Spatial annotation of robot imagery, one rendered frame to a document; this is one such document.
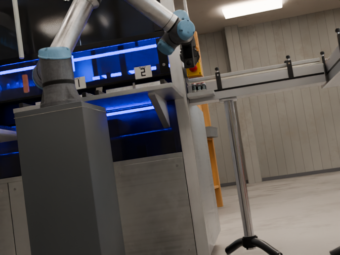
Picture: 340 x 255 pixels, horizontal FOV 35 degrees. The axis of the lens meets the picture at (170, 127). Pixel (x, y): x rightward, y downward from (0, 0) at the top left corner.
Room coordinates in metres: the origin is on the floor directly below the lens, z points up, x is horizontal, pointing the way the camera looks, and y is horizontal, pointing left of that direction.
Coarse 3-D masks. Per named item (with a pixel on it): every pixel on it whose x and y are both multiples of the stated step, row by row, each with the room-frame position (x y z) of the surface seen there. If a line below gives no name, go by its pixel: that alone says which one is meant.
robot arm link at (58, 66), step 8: (48, 48) 1.87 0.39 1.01; (56, 48) 1.87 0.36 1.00; (64, 48) 1.89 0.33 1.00; (40, 56) 1.89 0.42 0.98; (48, 56) 1.87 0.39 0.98; (56, 56) 1.87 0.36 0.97; (64, 56) 1.88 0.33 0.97; (40, 64) 1.89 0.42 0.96; (48, 64) 1.87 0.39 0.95; (56, 64) 1.87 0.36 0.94; (64, 64) 1.88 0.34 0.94; (40, 72) 1.91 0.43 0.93; (48, 72) 1.87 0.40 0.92; (56, 72) 1.87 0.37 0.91; (64, 72) 1.88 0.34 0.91; (72, 72) 1.91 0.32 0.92; (48, 80) 1.87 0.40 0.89
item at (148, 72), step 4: (136, 68) 2.64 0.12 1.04; (140, 68) 2.64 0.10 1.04; (148, 68) 2.63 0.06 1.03; (136, 72) 2.64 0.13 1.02; (140, 72) 2.64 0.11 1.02; (144, 72) 2.63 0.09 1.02; (148, 72) 2.63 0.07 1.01; (136, 76) 2.64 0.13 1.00; (140, 76) 2.64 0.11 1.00; (144, 76) 2.64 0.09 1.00; (148, 76) 2.63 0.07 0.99
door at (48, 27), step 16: (0, 0) 2.74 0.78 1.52; (32, 0) 2.72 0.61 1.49; (48, 0) 2.71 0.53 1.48; (0, 16) 2.74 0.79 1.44; (32, 16) 2.72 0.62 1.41; (48, 16) 2.71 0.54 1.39; (64, 16) 2.70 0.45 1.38; (0, 32) 2.74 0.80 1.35; (32, 32) 2.72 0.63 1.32; (48, 32) 2.71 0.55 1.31; (0, 48) 2.74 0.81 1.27; (16, 48) 2.73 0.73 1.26; (32, 48) 2.72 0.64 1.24
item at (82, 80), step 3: (75, 78) 2.68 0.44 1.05; (78, 78) 2.68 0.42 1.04; (81, 78) 2.68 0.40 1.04; (84, 78) 2.68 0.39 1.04; (75, 81) 2.68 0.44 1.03; (81, 81) 2.68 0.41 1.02; (84, 81) 2.68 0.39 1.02; (75, 84) 2.68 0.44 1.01; (81, 84) 2.68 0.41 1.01; (84, 84) 2.68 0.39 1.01; (75, 87) 2.68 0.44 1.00; (78, 87) 2.68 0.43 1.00; (81, 87) 2.68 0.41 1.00; (84, 87) 2.68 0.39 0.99
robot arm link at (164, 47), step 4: (164, 36) 2.22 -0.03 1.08; (168, 36) 2.18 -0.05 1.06; (160, 40) 2.23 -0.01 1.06; (164, 40) 2.22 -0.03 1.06; (168, 40) 2.19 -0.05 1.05; (160, 44) 2.22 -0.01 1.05; (164, 44) 2.21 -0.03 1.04; (168, 44) 2.21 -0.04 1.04; (172, 44) 2.20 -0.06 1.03; (180, 44) 2.20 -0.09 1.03; (160, 48) 2.24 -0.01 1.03; (164, 48) 2.22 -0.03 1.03; (168, 48) 2.22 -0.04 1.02; (172, 48) 2.23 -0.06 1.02; (164, 52) 2.25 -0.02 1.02; (168, 52) 2.23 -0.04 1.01; (172, 52) 2.24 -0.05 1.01
